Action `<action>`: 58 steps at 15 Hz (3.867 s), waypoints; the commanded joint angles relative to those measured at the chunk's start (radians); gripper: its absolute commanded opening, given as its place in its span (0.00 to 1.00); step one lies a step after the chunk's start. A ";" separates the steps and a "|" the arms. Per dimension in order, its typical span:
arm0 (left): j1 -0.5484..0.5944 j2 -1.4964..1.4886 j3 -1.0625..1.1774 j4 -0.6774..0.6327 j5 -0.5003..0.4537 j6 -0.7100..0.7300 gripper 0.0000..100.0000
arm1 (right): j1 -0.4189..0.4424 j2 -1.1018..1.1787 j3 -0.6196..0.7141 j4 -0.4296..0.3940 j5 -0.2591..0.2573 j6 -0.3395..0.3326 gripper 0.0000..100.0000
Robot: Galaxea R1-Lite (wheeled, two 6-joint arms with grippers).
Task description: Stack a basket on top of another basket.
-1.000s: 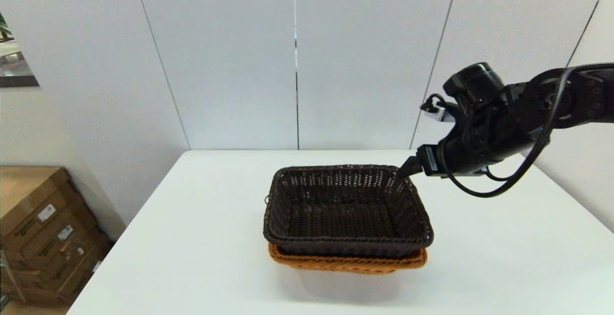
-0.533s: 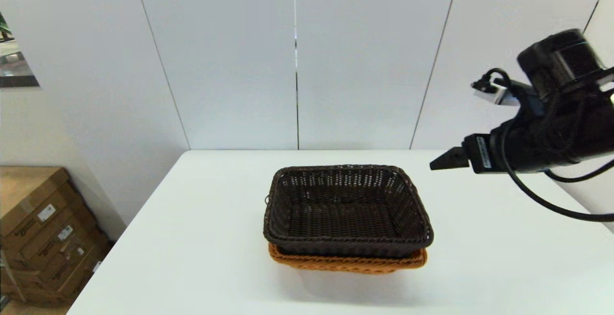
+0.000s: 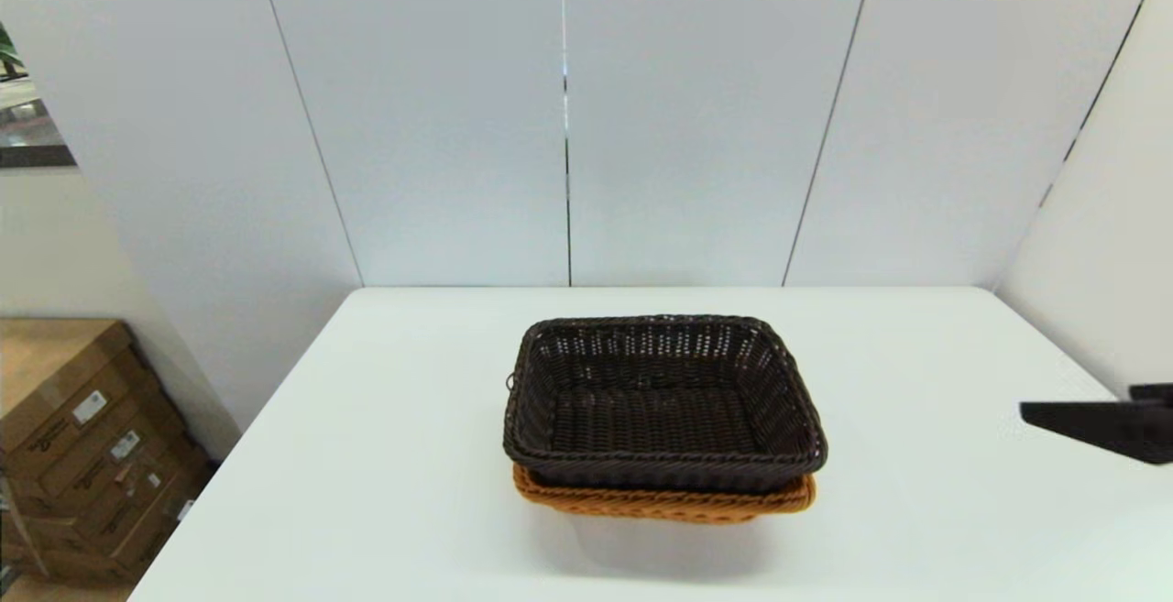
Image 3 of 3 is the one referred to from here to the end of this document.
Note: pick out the grey background counter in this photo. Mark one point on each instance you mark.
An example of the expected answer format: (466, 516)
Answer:
(32, 135)

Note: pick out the dark brown wicker basket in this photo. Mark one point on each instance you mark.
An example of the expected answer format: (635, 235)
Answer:
(660, 400)

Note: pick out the orange wicker basket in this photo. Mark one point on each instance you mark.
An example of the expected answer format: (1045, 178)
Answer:
(660, 503)

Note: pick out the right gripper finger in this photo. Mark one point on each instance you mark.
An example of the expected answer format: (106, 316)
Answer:
(1118, 428)
(1153, 392)

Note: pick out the brown cardboard box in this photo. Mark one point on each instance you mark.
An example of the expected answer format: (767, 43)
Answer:
(55, 368)
(110, 492)
(101, 451)
(137, 538)

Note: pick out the green potted plant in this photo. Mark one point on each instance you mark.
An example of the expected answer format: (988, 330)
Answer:
(9, 52)

